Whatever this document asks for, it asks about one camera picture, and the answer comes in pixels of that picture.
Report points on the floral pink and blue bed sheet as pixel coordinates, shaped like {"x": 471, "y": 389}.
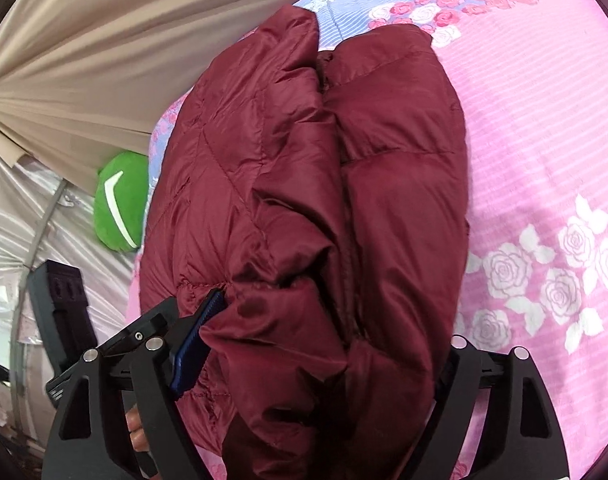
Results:
{"x": 533, "y": 135}

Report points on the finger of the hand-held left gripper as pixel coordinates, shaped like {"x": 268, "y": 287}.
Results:
{"x": 134, "y": 329}

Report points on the beige curtain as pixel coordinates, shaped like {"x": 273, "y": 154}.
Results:
{"x": 124, "y": 50}

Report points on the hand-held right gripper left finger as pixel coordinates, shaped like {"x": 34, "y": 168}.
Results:
{"x": 194, "y": 345}

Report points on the green pillow with white stripe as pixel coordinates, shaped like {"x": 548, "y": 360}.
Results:
{"x": 115, "y": 210}

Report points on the silver plastic sheeting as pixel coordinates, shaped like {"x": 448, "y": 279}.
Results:
{"x": 14, "y": 230}

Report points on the grey metal pole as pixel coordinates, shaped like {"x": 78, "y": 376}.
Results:
{"x": 48, "y": 212}

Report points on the person's left hand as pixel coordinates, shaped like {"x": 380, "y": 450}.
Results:
{"x": 134, "y": 425}

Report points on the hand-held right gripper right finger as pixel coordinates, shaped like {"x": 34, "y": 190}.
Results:
{"x": 463, "y": 375}

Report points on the maroon puffer jacket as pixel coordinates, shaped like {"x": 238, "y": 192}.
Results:
{"x": 284, "y": 185}

